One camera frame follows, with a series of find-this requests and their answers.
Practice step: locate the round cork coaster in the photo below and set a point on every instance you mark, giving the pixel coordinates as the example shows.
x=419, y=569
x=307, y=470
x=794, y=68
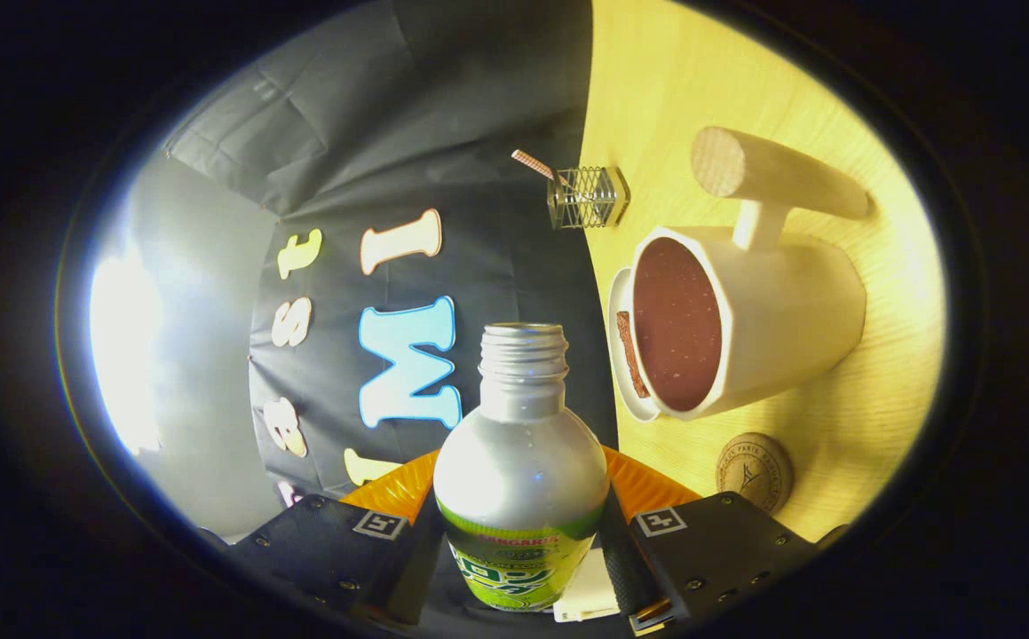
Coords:
x=754, y=475

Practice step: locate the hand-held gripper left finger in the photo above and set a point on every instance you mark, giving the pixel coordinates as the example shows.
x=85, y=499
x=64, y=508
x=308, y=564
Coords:
x=336, y=550

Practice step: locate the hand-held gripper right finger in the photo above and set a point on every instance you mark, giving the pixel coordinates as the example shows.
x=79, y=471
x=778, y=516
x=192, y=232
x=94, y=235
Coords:
x=622, y=572

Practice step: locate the brown meat patty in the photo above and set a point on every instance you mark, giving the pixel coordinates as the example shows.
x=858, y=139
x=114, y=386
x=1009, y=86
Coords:
x=630, y=355

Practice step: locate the silver bottle with green label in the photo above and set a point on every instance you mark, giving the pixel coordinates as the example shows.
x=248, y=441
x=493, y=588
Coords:
x=518, y=461

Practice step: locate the wooden table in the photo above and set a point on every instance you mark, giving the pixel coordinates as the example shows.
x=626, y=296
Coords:
x=674, y=80

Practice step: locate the striped straw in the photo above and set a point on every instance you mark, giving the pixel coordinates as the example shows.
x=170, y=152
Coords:
x=534, y=163

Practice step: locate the white toaster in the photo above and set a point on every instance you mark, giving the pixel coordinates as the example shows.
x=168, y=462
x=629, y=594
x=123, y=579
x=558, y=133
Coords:
x=587, y=590

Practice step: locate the white round plate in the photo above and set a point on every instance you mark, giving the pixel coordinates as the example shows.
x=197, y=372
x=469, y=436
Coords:
x=619, y=355

